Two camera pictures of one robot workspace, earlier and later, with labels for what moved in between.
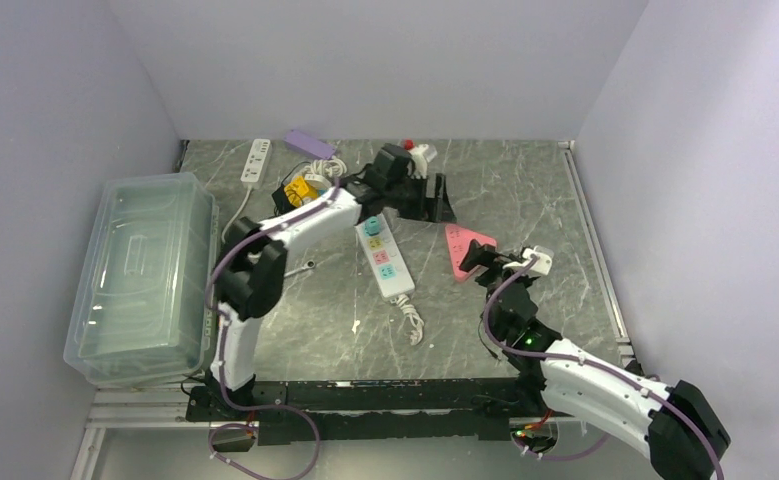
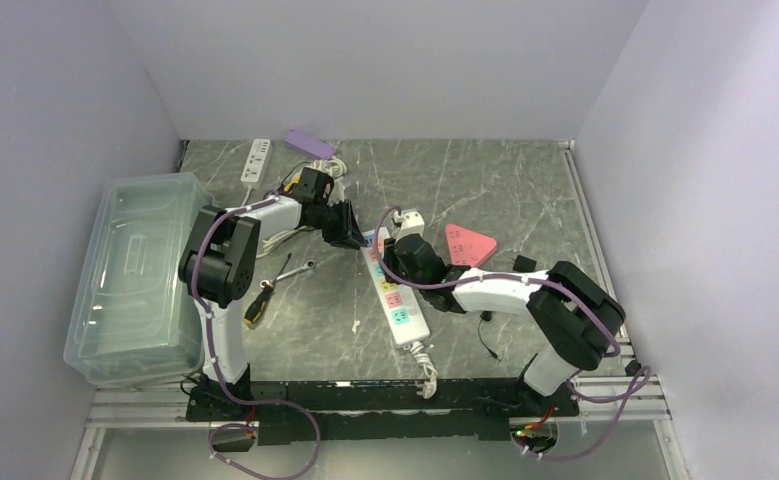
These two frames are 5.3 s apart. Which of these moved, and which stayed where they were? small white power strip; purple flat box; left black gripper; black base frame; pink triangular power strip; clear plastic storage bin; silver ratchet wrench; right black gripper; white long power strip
Moved: white long power strip; right black gripper; left black gripper
Stayed: clear plastic storage bin; pink triangular power strip; purple flat box; silver ratchet wrench; small white power strip; black base frame
